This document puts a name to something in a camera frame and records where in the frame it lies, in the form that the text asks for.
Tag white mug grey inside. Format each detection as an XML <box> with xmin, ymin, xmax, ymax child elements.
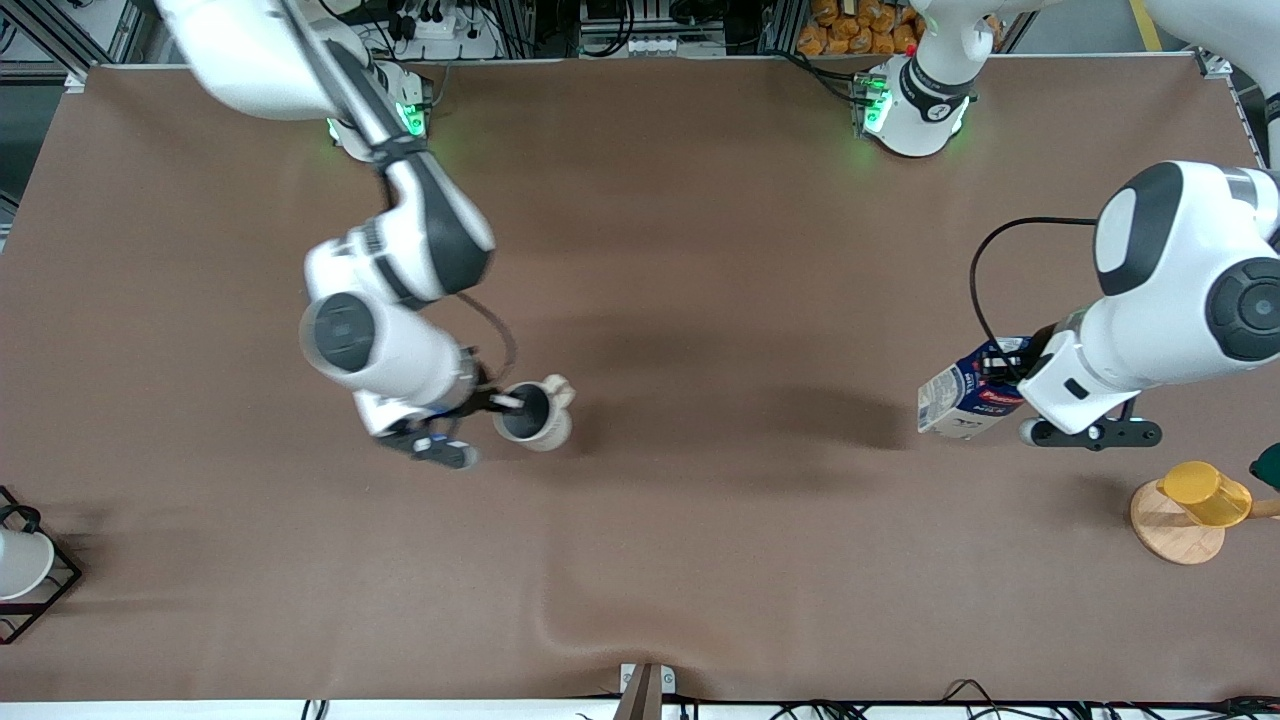
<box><xmin>493</xmin><ymin>374</ymin><xmax>577</xmax><ymax>453</ymax></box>

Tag blue white milk carton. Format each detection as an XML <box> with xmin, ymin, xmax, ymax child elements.
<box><xmin>917</xmin><ymin>337</ymin><xmax>1036</xmax><ymax>442</ymax></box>

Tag yellow plastic cup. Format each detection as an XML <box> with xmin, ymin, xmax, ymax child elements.
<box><xmin>1157</xmin><ymin>460</ymin><xmax>1253</xmax><ymax>528</ymax></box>

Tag wooden mug stand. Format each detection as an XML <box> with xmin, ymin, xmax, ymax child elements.
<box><xmin>1130</xmin><ymin>480</ymin><xmax>1280</xmax><ymax>567</ymax></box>

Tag metal table clamp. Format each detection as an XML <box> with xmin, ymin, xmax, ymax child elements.
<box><xmin>612</xmin><ymin>662</ymin><xmax>678</xmax><ymax>720</ymax></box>

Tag orange snack packs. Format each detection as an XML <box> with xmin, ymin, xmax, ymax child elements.
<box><xmin>797</xmin><ymin>0</ymin><xmax>926</xmax><ymax>58</ymax></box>

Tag white power strip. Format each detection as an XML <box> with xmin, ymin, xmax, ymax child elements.
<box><xmin>392</xmin><ymin>0</ymin><xmax>503</xmax><ymax>61</ymax></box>
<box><xmin>618</xmin><ymin>33</ymin><xmax>703</xmax><ymax>58</ymax></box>

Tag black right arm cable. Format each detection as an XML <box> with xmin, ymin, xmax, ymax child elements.
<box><xmin>455</xmin><ymin>292</ymin><xmax>519</xmax><ymax>389</ymax></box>

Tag black wire stand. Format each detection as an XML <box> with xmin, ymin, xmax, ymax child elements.
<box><xmin>0</xmin><ymin>487</ymin><xmax>83</xmax><ymax>646</ymax></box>

